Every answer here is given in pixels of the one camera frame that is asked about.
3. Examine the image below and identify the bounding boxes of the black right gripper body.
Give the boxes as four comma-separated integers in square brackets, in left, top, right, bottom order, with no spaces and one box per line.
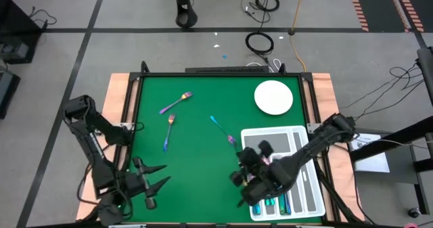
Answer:
[241,140,277,208]

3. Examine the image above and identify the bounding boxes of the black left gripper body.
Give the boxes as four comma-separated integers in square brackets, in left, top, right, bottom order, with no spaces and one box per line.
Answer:
[123,173,147,199]

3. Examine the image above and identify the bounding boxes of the green table mat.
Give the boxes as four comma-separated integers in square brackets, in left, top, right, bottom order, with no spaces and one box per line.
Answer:
[120,75,322,224]

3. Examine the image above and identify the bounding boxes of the white cutlery organizer tray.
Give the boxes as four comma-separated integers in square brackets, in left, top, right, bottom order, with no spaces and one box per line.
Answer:
[240,125,326,222]

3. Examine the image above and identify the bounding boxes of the white round plate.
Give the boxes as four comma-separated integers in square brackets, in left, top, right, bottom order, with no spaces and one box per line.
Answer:
[253,80,294,116]

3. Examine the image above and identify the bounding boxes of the white paper sheet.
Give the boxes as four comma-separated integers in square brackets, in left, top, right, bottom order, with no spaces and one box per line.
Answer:
[348,133,390,173]

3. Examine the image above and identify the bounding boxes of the black cylindrical floor stand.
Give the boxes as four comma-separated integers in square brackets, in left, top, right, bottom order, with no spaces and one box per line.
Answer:
[173,0,199,28]

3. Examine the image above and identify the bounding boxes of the black case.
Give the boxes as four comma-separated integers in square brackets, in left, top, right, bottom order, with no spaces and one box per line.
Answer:
[0,68,21,119]

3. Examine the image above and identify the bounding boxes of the black metal stand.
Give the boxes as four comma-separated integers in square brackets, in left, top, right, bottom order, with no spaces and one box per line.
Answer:
[348,46,433,217]

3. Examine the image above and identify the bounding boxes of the black striped floor mat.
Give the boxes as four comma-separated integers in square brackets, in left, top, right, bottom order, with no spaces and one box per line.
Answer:
[346,0,433,33]

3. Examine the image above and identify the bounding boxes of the white cable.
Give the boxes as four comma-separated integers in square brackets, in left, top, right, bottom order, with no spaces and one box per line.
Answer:
[246,58,282,74]

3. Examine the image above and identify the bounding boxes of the black table frame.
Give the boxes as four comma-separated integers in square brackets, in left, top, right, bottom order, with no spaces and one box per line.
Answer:
[76,60,366,228]

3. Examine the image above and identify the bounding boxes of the coiled black cable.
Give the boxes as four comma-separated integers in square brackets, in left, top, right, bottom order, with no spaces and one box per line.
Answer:
[244,31,275,56]
[254,0,281,13]

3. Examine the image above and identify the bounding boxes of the grey base plate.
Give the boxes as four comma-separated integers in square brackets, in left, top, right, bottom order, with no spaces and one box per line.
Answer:
[353,153,420,185]

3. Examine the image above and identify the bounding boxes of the yellow floor cable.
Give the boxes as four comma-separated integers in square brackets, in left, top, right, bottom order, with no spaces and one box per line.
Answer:
[289,0,309,72]

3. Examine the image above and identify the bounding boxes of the loose black floor cables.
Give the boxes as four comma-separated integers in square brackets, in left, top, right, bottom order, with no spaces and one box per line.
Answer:
[340,62,426,119]

